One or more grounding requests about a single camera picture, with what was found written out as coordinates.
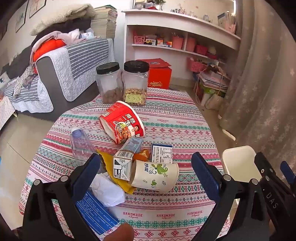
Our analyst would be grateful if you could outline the red instant noodle bowl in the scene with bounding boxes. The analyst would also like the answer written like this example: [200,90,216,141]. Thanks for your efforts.
[99,100,146,144]

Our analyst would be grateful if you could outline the framed wall picture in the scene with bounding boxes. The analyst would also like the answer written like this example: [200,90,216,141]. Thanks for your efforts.
[29,0,47,18]
[16,0,29,33]

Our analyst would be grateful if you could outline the clear plastic bottle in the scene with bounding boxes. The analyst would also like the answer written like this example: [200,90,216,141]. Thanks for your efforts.
[70,127,102,167]

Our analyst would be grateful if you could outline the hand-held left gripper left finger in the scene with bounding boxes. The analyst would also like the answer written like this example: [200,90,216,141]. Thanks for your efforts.
[22,153,102,241]

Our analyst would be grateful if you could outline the leaf print paper cup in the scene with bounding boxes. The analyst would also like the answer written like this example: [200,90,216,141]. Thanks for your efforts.
[129,160,179,192]

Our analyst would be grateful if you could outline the plastic jar with brown snacks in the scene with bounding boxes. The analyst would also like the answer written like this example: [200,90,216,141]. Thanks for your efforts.
[96,62,124,104]

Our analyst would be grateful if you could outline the white cloth bag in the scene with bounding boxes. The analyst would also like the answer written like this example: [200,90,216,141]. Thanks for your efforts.
[206,94,223,110]

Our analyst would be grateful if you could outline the white plastic bin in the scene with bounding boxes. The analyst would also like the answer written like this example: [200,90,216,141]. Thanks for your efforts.
[222,146,263,218]

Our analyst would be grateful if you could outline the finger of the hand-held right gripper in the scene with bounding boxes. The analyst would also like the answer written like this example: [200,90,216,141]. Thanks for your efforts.
[254,152,295,241]
[280,161,296,186]

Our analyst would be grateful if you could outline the white barcode carton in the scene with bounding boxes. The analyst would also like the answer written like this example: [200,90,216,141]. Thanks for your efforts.
[113,150,134,181]

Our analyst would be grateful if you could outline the person's left hand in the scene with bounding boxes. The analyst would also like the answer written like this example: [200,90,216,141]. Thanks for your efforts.
[103,222,135,241]

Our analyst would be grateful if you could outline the white shelf unit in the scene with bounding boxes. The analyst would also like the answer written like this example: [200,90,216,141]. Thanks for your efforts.
[121,9,241,93]

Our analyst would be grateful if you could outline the pile of papers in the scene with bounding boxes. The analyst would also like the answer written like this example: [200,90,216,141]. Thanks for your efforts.
[196,67,232,90]

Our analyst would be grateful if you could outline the patterned tablecloth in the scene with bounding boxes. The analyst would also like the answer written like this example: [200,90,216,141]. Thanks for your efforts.
[19,88,232,241]

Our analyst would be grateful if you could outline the pink cloth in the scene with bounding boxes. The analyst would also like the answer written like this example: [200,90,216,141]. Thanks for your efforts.
[31,30,81,63]

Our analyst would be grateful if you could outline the yellow wrapper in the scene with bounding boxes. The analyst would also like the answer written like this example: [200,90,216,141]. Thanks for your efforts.
[96,149,136,194]

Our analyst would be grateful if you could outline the pink cup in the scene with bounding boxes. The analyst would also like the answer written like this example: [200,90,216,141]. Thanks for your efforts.
[186,37,197,52]
[171,36,184,49]

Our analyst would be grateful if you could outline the stack of books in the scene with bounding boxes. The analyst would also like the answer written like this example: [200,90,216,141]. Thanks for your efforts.
[91,6,118,40]

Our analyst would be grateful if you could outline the green cardboard box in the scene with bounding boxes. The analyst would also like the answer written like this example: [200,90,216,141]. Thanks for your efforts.
[201,86,227,98]

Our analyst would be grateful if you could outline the light blue flattened carton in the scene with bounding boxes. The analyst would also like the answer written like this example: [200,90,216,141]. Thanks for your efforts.
[120,137,142,153]

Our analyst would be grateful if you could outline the crumpled white tissue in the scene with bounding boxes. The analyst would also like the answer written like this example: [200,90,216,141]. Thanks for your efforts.
[89,173,126,207]

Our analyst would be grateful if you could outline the grey sofa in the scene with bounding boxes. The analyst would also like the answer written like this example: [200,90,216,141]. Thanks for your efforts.
[0,38,115,121]

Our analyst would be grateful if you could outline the floral cloth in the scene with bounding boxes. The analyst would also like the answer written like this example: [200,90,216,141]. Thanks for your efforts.
[13,66,37,99]

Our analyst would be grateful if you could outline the plastic jar with crackers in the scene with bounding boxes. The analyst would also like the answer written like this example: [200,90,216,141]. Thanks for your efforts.
[122,61,150,106]

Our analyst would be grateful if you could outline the beige pillow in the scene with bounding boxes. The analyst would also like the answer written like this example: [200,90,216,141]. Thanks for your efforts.
[30,3,96,36]

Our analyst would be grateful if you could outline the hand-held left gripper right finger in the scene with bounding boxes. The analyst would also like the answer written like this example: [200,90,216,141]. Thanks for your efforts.
[191,152,270,241]

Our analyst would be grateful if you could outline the large pink basket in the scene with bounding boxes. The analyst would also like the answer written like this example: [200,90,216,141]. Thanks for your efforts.
[187,57,207,72]

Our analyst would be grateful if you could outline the orange cushion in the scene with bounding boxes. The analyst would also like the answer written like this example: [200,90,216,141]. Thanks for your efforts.
[32,38,66,63]

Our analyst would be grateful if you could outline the red cardboard box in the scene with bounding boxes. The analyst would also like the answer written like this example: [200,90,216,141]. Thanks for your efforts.
[136,58,173,90]

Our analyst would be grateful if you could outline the white and blue card box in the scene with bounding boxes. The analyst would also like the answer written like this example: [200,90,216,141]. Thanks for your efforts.
[151,144,173,164]

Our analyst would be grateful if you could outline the blue printed packet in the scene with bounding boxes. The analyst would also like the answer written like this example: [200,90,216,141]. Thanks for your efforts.
[75,191,119,235]

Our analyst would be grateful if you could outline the floral lace curtain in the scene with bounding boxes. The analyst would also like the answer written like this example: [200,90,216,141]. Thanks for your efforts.
[218,0,296,163]

